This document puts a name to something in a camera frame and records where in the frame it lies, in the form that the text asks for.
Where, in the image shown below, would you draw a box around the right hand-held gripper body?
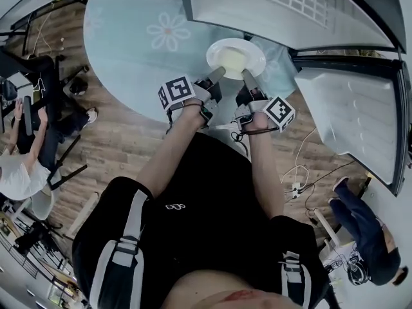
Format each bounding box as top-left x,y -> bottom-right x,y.
234,86 -> 296,134

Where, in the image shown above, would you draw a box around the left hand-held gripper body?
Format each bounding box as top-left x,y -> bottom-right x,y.
157,74 -> 223,129

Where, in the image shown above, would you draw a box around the white round plate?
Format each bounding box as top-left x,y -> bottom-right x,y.
205,38 -> 267,80

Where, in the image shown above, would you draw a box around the person's left forearm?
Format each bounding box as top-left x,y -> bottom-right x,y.
136,106 -> 207,200

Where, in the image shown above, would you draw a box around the person's right forearm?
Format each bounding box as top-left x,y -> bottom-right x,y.
247,117 -> 286,221

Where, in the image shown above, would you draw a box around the round table with blue tablecloth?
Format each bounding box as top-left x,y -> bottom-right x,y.
83,0 -> 299,132

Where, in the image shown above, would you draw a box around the person's black clothing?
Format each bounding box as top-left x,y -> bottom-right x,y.
71,131 -> 334,309

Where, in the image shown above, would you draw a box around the white table leg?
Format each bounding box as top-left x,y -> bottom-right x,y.
313,207 -> 339,254

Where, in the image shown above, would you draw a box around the pale wooden table leg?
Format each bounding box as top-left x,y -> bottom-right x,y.
68,191 -> 99,238

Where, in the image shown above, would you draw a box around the white chair with black legs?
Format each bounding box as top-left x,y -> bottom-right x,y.
30,133 -> 88,221

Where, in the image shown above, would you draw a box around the black headphones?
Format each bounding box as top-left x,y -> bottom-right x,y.
346,255 -> 370,285

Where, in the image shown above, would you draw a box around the person's chin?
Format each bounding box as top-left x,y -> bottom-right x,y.
164,268 -> 305,309

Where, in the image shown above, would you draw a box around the white cable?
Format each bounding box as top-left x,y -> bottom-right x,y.
281,126 -> 319,190

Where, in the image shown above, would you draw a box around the grey shoulder strap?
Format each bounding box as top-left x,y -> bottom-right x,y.
280,251 -> 312,309
89,189 -> 149,309

